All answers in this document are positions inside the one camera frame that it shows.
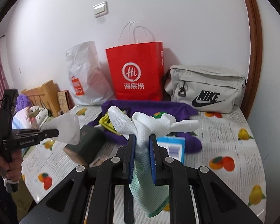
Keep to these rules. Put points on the person's left forearm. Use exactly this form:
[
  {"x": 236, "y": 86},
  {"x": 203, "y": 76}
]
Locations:
[{"x": 1, "y": 200}]

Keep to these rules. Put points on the red paper bag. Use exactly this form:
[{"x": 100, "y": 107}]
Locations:
[{"x": 135, "y": 74}]

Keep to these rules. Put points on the white wall light switch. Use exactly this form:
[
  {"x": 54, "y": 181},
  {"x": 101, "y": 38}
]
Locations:
[{"x": 101, "y": 9}]

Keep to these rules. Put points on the purple towel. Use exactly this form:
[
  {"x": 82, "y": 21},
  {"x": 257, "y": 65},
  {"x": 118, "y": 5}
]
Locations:
[{"x": 177, "y": 108}]

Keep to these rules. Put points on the white plastic shopping bag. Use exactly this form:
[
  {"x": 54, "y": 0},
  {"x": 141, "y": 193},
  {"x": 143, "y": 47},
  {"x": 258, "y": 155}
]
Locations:
[{"x": 88, "y": 81}]

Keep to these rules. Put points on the brown patterned book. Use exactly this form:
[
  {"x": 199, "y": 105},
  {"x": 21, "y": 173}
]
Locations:
[{"x": 65, "y": 101}]

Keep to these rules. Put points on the white glove with green cuff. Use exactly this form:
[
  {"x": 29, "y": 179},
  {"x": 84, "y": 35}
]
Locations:
[{"x": 142, "y": 126}]

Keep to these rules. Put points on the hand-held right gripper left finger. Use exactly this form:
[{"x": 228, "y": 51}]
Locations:
[{"x": 131, "y": 158}]

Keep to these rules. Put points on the purple plush toy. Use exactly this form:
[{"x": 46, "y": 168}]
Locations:
[{"x": 22, "y": 102}]

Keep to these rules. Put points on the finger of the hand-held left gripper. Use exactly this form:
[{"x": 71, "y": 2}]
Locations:
[{"x": 50, "y": 133}]

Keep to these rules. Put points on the green snack stick packet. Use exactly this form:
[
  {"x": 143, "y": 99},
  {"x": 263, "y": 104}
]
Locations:
[{"x": 158, "y": 114}]

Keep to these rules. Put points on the blue cardboard box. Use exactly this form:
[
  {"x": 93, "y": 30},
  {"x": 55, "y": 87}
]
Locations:
[{"x": 172, "y": 148}]

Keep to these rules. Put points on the dark green box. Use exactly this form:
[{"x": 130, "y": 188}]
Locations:
[{"x": 88, "y": 142}]

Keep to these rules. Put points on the polka dot pillow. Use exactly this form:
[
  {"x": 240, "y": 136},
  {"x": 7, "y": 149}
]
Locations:
[{"x": 40, "y": 115}]

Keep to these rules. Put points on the brown wooden door frame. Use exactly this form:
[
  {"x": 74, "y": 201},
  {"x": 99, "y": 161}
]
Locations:
[{"x": 253, "y": 51}]

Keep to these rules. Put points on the yellow mesh bag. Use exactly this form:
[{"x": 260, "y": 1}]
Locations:
[{"x": 106, "y": 123}]

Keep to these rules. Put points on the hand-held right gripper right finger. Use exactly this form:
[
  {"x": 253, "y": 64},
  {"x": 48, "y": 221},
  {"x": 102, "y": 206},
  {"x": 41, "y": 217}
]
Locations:
[{"x": 152, "y": 158}]

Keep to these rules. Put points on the wooden headboard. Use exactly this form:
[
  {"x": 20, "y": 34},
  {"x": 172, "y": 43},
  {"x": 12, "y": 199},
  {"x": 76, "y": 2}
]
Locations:
[{"x": 46, "y": 93}]

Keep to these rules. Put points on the grey waist bag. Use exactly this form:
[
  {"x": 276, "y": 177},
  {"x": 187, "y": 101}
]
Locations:
[{"x": 207, "y": 88}]

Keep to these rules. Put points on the person's left hand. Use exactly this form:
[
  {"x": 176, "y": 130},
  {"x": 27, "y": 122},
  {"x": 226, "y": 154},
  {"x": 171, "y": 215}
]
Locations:
[{"x": 12, "y": 168}]

